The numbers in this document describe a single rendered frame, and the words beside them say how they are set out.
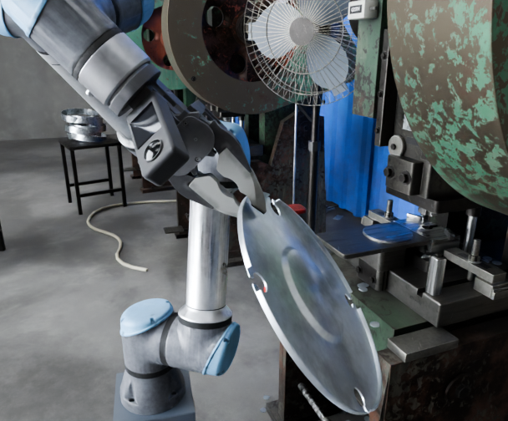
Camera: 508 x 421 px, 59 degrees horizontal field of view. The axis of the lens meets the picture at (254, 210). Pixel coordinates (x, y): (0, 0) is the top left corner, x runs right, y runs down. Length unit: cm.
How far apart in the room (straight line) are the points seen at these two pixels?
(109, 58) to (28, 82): 699
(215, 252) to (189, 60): 145
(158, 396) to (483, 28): 93
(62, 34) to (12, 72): 698
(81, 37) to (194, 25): 175
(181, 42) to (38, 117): 546
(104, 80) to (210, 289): 55
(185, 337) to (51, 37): 65
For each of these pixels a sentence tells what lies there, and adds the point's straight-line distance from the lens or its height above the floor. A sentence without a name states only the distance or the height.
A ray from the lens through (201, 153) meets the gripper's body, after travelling 52.
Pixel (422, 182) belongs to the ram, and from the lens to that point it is 114.
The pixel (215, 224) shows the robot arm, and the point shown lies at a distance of 91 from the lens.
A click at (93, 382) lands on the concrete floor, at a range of 198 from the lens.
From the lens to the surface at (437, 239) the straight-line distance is 121.
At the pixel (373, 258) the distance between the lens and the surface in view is 118.
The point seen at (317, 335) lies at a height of 92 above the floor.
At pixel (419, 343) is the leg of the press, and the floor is 64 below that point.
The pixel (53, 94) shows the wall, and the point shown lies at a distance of 750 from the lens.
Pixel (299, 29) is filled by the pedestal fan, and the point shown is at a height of 130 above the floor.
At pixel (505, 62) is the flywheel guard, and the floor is 121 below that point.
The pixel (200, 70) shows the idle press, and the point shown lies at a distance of 226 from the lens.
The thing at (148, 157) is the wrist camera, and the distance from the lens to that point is 45.
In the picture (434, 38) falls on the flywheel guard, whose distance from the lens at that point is 65.
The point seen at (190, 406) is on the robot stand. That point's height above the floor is 45.
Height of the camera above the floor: 122
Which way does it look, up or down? 19 degrees down
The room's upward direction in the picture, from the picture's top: straight up
